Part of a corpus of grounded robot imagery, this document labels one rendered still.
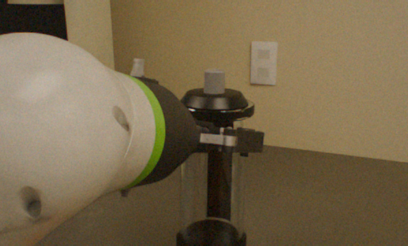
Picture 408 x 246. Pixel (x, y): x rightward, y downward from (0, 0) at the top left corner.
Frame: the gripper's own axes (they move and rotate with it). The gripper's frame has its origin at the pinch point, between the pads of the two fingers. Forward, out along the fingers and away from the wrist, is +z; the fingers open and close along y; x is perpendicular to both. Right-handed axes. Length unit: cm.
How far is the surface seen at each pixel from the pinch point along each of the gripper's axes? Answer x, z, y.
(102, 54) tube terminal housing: -13.7, 21.4, 32.6
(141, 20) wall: -29, 55, 43
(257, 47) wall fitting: -23, 55, 8
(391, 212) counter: 11.3, 33.4, -26.6
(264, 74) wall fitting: -17, 57, 5
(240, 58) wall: -21, 57, 12
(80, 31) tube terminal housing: -16.6, 13.7, 32.7
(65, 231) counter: 19.9, 8.6, 27.7
